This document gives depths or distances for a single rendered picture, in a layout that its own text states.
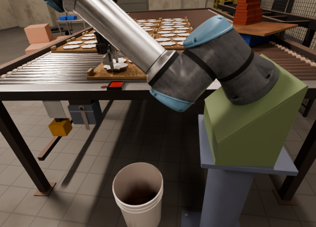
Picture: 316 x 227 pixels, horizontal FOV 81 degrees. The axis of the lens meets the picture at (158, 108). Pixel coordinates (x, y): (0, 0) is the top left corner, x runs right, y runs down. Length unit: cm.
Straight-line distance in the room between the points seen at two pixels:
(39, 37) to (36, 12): 761
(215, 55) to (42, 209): 161
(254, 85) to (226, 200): 49
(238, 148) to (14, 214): 165
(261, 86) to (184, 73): 20
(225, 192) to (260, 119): 38
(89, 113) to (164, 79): 65
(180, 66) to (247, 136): 25
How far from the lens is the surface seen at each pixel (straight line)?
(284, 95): 52
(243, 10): 189
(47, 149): 179
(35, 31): 509
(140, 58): 48
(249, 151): 58
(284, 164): 68
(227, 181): 76
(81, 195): 170
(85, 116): 106
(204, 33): 47
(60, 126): 119
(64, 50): 180
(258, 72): 54
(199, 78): 47
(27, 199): 189
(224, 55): 49
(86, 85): 105
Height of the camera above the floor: 132
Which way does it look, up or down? 32 degrees down
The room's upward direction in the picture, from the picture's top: 3 degrees counter-clockwise
